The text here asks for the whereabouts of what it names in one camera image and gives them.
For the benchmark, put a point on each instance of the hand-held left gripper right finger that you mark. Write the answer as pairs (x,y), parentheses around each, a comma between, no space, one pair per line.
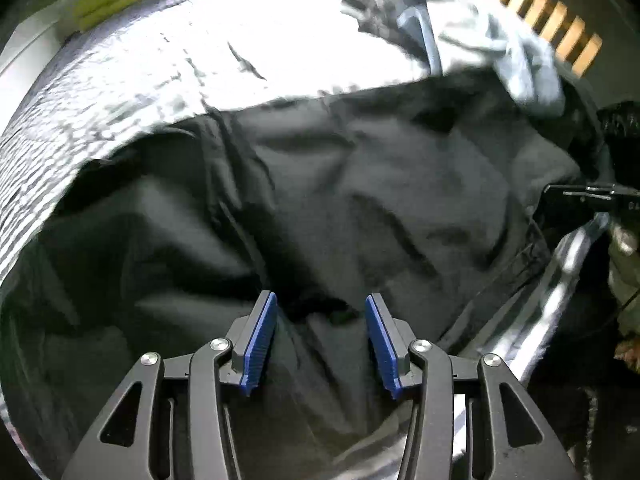
(382,345)

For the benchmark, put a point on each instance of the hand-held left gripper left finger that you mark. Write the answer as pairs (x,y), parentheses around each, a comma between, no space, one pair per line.
(257,345)

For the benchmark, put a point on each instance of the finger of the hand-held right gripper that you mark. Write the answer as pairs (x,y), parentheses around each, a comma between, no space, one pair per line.
(575,191)

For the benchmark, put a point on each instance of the black sweatshirt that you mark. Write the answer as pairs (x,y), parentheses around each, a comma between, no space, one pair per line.
(350,185)

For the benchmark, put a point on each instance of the blue denim jacket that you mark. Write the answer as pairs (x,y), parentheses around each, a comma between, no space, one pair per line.
(500,45)

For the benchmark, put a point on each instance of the grey striped blanket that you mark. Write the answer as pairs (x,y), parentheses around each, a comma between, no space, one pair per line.
(150,70)

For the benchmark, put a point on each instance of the wooden slatted rail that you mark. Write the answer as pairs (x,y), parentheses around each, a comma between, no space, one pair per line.
(540,2)

